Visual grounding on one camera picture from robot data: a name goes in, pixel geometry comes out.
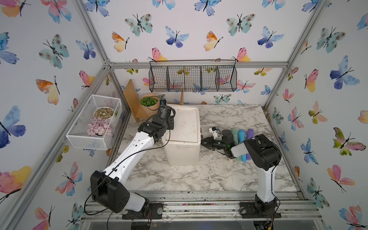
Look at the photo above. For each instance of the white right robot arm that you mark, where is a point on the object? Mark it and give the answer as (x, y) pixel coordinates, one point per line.
(265, 155)

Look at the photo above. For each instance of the black wire wall basket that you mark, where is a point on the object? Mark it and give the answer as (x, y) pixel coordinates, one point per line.
(197, 76)

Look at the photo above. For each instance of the bowl of pebbles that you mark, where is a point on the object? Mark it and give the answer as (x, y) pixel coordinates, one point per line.
(103, 113)

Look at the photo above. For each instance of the pink flower succulent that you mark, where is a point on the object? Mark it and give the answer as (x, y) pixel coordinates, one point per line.
(100, 128)

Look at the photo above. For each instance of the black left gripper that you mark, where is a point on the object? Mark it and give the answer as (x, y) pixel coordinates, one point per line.
(171, 121)

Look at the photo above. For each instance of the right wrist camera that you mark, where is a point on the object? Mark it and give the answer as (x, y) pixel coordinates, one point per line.
(216, 133)

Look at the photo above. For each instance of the wooden shelf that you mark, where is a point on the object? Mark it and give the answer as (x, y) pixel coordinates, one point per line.
(138, 111)

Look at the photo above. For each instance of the white mesh wall basket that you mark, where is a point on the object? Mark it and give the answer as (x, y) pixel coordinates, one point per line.
(77, 134)

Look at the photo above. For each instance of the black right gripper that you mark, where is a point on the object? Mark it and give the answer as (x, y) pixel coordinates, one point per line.
(209, 142)

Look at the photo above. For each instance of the purple toy microphone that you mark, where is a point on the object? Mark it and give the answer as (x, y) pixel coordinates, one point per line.
(250, 134)

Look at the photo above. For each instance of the blue toy microphone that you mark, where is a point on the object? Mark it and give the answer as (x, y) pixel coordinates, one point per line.
(241, 137)

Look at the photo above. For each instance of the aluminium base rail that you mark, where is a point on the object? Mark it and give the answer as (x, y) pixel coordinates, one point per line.
(207, 206)

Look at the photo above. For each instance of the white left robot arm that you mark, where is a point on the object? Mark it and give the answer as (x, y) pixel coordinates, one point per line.
(108, 186)

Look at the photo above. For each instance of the white plastic drawer cabinet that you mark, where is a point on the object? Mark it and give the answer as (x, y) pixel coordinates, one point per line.
(183, 142)

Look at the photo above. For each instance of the green toy microphone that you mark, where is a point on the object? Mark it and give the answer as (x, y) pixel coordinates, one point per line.
(235, 136)

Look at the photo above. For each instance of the peach pot green plant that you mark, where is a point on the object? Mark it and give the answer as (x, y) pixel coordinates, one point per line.
(150, 104)

